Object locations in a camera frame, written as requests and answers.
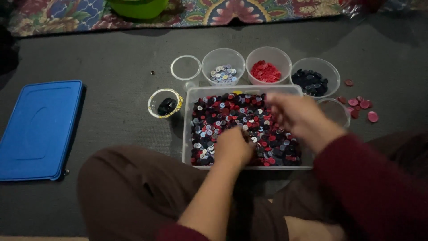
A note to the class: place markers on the person's left hand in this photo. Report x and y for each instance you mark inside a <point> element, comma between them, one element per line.
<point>232,147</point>

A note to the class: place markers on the person's right hand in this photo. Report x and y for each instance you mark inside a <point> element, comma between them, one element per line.
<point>299,115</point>

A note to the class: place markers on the person's right fingers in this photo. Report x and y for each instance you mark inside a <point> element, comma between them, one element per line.
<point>279,105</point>

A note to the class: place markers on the pile of red buttons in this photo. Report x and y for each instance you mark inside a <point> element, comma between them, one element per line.
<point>265,72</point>

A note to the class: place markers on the pile of navy buttons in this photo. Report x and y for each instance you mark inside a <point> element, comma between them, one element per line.
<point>309,82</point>

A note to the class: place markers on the clear cup with red buttons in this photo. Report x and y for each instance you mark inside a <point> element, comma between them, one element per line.
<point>268,60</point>

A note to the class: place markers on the clear cup with navy buttons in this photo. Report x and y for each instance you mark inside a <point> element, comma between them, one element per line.
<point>315,75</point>

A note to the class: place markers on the heap of mixed buttons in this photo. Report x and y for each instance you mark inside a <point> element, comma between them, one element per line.
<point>230,113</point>

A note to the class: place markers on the clear cup beside tub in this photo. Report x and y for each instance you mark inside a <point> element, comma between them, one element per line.
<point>336,112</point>

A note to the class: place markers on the pile of pale blue buttons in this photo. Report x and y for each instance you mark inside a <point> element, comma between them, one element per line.
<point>223,74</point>

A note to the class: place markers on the clear cup with pale buttons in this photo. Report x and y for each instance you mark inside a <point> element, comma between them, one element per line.
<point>223,63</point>

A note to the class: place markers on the group of large pink buttons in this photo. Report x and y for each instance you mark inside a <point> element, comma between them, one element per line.
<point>359,104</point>

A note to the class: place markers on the clear rectangular plastic tub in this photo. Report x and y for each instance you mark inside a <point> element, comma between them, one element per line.
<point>190,127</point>

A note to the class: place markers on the empty clear round container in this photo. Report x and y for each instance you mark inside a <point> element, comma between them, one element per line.
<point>185,68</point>

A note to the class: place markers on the pile of black buttons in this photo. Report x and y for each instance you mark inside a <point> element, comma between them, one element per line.
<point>167,105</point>

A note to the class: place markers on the yellow patterned small cup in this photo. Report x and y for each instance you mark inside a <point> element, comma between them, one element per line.
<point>165,103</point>

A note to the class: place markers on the floral patterned rug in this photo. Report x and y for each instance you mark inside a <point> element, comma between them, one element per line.
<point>200,13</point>

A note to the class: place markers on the clear plastic wrap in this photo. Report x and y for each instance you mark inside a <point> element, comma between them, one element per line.
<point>361,6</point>

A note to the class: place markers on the person's brown trousers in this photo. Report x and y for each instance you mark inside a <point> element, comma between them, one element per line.
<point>140,194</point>

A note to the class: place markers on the green plastic basin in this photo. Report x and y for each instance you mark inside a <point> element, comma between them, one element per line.
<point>138,8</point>

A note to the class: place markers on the blue plastic lid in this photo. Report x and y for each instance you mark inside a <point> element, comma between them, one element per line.
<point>40,130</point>

